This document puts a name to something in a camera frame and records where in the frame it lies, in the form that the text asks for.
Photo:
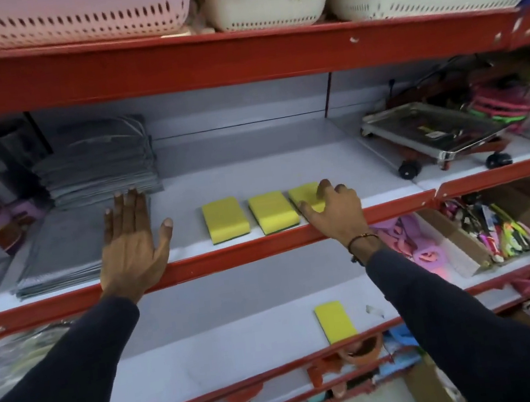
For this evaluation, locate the person's right hand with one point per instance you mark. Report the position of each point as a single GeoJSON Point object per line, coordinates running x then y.
{"type": "Point", "coordinates": [344, 219]}

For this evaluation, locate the person's left hand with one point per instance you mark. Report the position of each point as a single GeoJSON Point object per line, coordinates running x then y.
{"type": "Point", "coordinates": [128, 257]}

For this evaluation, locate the person's left little finger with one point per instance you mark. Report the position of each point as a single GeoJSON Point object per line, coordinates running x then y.
{"type": "Point", "coordinates": [109, 226]}

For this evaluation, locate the person's right thumb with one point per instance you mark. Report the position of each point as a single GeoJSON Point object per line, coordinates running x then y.
{"type": "Point", "coordinates": [311, 214]}

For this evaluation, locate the person's left thumb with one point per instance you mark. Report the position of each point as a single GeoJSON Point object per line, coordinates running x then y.
{"type": "Point", "coordinates": [164, 237]}

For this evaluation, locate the person's left middle finger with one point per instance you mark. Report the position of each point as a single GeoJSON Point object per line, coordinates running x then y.
{"type": "Point", "coordinates": [133, 209]}

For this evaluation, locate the yellow green scrub sponge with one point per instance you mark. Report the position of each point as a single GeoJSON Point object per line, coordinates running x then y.
{"type": "Point", "coordinates": [226, 219]}
{"type": "Point", "coordinates": [272, 212]}
{"type": "Point", "coordinates": [336, 321]}
{"type": "Point", "coordinates": [306, 194]}

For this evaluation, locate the person's left forearm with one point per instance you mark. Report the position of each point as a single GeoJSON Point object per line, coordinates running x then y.
{"type": "Point", "coordinates": [61, 394]}

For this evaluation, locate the person's right forearm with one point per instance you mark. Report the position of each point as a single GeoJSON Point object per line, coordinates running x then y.
{"type": "Point", "coordinates": [460, 328]}

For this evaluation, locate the flat stack of grey cloths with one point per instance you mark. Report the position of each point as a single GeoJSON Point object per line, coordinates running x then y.
{"type": "Point", "coordinates": [68, 250]}

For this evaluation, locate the tall stack of grey cloths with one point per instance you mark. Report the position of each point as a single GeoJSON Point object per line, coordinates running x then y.
{"type": "Point", "coordinates": [98, 167]}

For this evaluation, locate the pile of pink foam shapes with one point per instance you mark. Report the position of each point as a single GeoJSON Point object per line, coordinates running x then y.
{"type": "Point", "coordinates": [410, 237]}

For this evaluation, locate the small white paper scrap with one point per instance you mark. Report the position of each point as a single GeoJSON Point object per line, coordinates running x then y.
{"type": "Point", "coordinates": [375, 311]}

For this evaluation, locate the terracotta clay pot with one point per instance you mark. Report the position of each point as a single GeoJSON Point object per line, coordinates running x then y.
{"type": "Point", "coordinates": [362, 349]}

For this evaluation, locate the steel wheeled trolley tray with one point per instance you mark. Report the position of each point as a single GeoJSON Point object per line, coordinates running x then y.
{"type": "Point", "coordinates": [432, 130]}

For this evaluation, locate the red metal shelf rack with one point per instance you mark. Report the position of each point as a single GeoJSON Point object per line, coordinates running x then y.
{"type": "Point", "coordinates": [177, 65]}

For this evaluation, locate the clear plastic bag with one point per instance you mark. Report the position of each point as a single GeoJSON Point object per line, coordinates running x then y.
{"type": "Point", "coordinates": [7, 362]}

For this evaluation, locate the bunch of colourful pens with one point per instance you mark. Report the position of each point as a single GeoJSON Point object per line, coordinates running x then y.
{"type": "Point", "coordinates": [495, 230]}

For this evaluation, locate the pink perforated plastic basket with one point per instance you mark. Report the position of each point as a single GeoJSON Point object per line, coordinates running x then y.
{"type": "Point", "coordinates": [62, 15]}

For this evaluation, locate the brown cardboard carton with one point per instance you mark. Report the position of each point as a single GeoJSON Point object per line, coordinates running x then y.
{"type": "Point", "coordinates": [426, 389]}

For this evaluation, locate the pile of pink green hangers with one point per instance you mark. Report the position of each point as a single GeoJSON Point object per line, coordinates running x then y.
{"type": "Point", "coordinates": [506, 100]}

